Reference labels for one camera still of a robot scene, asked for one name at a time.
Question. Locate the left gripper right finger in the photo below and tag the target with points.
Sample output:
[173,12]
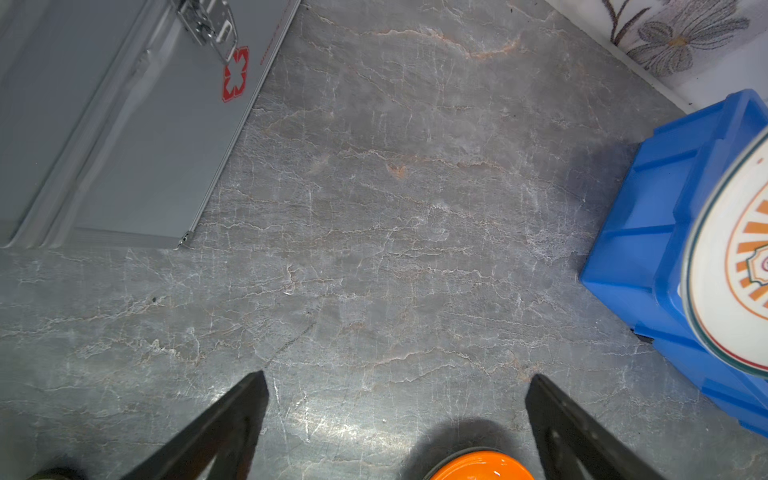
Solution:
[571,444]

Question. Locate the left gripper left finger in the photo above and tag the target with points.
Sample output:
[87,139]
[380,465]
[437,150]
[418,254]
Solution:
[221,441]

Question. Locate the blue plastic bin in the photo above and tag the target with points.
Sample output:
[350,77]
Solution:
[634,267]

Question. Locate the grey metal first aid case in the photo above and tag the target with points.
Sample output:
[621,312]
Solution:
[118,117]

